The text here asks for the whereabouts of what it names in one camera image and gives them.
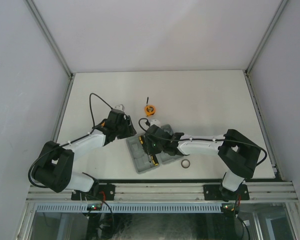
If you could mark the blue slotted cable duct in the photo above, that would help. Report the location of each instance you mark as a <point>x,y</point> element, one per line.
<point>126,208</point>

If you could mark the grey plastic tool case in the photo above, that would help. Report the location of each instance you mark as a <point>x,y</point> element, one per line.
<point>145,155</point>

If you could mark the left aluminium frame post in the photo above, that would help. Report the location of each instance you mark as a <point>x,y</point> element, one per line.
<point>43,27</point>

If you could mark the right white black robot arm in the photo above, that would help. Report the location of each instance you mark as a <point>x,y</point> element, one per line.
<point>238,153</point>

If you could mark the black yellow screwdriver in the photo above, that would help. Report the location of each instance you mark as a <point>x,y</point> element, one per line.
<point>141,140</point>
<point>154,160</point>

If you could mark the orange tape measure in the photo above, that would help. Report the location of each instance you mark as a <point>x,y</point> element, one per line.
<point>149,110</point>

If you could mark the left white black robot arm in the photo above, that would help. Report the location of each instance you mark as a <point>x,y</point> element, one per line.
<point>53,169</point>

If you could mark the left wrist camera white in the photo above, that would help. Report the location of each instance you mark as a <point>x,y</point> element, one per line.
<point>120,107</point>

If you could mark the aluminium frame post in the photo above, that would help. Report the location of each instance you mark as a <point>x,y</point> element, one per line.
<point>267,34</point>
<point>43,27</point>

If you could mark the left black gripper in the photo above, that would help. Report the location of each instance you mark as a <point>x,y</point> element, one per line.
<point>129,131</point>

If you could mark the aluminium front rail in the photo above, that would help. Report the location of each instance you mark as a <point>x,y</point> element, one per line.
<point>255,192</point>

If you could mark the black tape roll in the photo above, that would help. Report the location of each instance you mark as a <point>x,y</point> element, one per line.
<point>185,163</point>

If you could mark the right aluminium frame post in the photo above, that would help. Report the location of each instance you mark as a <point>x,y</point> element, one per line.
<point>267,34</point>

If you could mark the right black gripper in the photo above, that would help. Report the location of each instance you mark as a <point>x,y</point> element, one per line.
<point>149,149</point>

